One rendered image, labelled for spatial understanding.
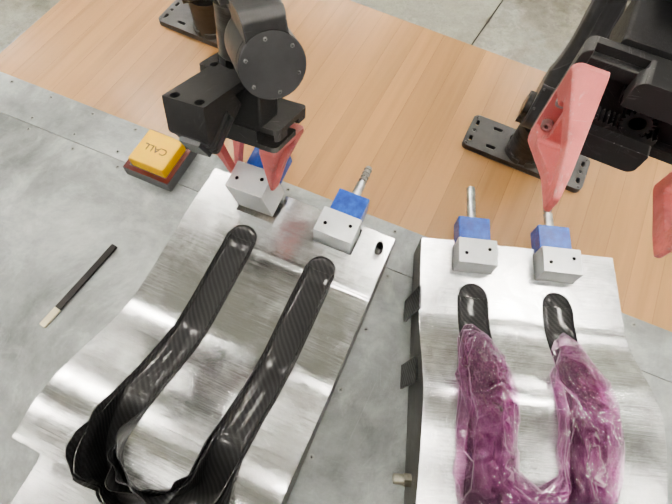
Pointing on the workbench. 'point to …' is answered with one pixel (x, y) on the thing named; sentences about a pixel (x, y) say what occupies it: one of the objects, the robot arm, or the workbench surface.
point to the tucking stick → (77, 286)
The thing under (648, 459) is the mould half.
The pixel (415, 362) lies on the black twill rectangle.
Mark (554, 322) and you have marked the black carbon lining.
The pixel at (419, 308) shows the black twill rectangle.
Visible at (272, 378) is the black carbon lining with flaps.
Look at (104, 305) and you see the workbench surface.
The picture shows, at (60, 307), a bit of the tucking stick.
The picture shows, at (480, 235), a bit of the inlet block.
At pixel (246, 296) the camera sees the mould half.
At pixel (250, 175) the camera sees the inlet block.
